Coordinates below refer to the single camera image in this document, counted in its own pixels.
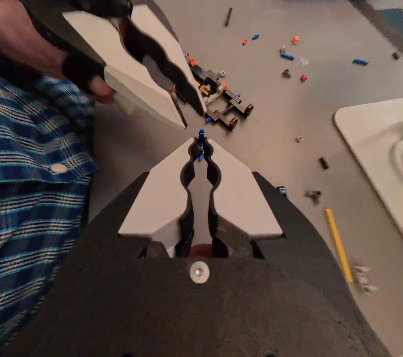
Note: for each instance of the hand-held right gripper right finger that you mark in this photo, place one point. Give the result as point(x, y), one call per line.
point(245, 205)

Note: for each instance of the white wooden book stand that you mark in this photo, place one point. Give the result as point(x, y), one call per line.
point(371, 149)

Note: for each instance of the yellow lego axle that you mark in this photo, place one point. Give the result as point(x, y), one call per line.
point(338, 243)

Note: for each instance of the dark grey lego piece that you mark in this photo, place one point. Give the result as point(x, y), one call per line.
point(286, 73)

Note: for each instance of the black lego axle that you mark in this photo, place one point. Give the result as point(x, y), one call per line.
point(228, 16)

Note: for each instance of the light grey lego connector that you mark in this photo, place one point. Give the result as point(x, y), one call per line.
point(363, 278)

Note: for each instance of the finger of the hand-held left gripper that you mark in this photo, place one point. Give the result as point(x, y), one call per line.
point(163, 35)
point(100, 41)

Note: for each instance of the person's left hand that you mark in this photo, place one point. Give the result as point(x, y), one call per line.
point(22, 35)

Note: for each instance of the orange lego connector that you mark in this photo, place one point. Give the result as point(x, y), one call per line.
point(295, 40)

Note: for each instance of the black lego chassis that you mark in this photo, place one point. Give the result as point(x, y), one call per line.
point(220, 101)

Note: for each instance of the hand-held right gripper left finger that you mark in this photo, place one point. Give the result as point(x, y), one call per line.
point(157, 202)

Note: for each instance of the dark grey lego connector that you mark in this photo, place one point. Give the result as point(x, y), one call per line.
point(313, 197)

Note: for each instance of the person's left forearm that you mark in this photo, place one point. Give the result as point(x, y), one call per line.
point(37, 130)

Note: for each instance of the person's plaid shirt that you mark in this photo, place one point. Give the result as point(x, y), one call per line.
point(31, 237)

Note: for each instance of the black lego pin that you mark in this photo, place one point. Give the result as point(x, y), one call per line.
point(323, 163)
point(395, 56)

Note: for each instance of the transparent lego piece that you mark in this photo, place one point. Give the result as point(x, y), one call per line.
point(303, 61)

